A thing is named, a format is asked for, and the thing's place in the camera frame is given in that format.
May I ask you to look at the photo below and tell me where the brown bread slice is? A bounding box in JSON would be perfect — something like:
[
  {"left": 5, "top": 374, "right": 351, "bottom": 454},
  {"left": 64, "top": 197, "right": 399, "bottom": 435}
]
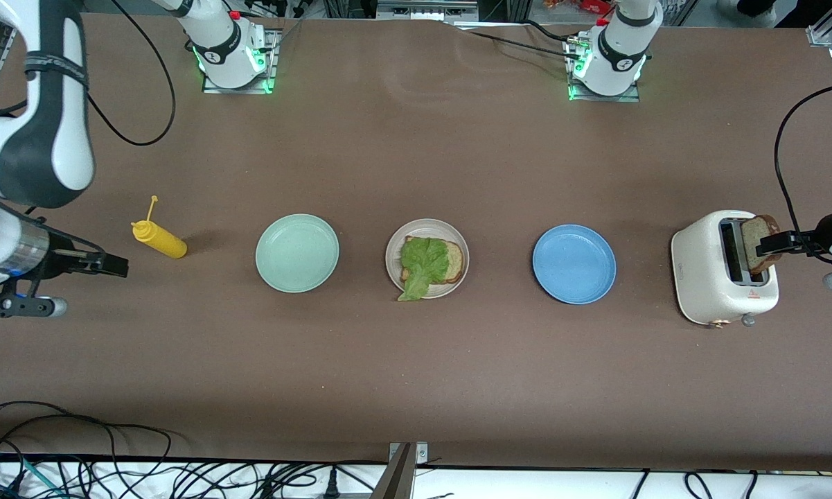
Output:
[
  {"left": 740, "top": 214, "right": 784, "bottom": 276},
  {"left": 400, "top": 236, "right": 466, "bottom": 286}
]

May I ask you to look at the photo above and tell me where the green lettuce leaf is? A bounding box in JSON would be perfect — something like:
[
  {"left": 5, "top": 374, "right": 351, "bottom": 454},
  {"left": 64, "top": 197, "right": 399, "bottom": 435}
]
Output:
[{"left": 397, "top": 236, "right": 451, "bottom": 302}]

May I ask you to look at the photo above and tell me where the pale green plate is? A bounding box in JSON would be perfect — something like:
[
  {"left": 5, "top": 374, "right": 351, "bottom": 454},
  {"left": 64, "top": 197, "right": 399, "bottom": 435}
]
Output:
[{"left": 255, "top": 213, "right": 340, "bottom": 294}]

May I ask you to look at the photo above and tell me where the blue plate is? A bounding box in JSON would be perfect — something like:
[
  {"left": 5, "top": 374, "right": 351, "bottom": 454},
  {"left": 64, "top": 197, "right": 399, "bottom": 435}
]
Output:
[{"left": 532, "top": 223, "right": 617, "bottom": 305}]

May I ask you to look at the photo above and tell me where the beige plate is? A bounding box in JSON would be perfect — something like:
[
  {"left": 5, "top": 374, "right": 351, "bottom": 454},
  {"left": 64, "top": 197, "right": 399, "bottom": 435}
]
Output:
[{"left": 385, "top": 218, "right": 470, "bottom": 299}]

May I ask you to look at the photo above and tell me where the yellow mustard squeeze bottle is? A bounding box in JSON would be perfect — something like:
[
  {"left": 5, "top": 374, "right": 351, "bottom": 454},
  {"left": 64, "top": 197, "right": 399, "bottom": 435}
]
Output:
[{"left": 131, "top": 195, "right": 188, "bottom": 259}]

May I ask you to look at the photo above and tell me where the white toaster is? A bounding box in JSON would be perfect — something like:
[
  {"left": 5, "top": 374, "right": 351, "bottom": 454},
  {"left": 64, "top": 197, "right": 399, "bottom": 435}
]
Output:
[{"left": 671, "top": 210, "right": 781, "bottom": 329}]

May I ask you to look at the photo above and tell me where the red orange packet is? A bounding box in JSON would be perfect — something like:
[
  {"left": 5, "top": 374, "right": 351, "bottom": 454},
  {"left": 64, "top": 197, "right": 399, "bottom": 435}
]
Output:
[{"left": 544, "top": 0, "right": 614, "bottom": 16}]

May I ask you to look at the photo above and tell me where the grey metal equipment box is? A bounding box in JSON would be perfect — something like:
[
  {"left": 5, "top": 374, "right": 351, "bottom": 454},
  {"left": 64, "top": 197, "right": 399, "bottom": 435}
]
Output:
[{"left": 376, "top": 0, "right": 480, "bottom": 21}]

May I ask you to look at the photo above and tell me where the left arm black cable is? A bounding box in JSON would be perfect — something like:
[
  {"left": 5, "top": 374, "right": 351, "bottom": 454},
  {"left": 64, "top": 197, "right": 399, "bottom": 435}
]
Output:
[{"left": 775, "top": 82, "right": 832, "bottom": 240}]

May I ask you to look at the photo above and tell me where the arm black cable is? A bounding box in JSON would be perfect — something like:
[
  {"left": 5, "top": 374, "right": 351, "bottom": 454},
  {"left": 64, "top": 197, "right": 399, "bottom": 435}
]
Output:
[
  {"left": 83, "top": 0, "right": 177, "bottom": 147},
  {"left": 775, "top": 82, "right": 832, "bottom": 240}
]

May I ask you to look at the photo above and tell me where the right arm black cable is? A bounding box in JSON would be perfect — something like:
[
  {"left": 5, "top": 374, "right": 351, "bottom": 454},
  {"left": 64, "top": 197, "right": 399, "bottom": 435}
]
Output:
[{"left": 83, "top": 0, "right": 177, "bottom": 147}]

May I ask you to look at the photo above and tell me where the long black looping cable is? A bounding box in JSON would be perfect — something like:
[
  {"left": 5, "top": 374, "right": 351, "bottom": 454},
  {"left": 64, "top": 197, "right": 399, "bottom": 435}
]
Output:
[{"left": 0, "top": 401, "right": 181, "bottom": 486}]

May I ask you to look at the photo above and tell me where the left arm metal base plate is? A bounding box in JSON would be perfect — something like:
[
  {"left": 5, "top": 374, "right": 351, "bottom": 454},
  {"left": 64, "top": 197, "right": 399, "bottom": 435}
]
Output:
[{"left": 565, "top": 35, "right": 641, "bottom": 103}]

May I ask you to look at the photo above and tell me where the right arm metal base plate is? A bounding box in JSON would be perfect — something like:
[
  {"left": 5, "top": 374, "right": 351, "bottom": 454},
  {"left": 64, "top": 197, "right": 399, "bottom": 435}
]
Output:
[{"left": 202, "top": 28, "right": 279, "bottom": 95}]

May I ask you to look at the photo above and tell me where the thin black base cable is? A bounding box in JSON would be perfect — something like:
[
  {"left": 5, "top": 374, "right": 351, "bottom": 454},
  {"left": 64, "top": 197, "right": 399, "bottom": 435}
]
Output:
[
  {"left": 523, "top": 19, "right": 581, "bottom": 42},
  {"left": 468, "top": 30, "right": 583, "bottom": 60}
]

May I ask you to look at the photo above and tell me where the grey metal table bracket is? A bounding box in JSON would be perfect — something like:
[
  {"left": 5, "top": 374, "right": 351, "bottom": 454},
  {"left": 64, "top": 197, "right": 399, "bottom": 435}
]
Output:
[{"left": 371, "top": 442, "right": 430, "bottom": 499}]

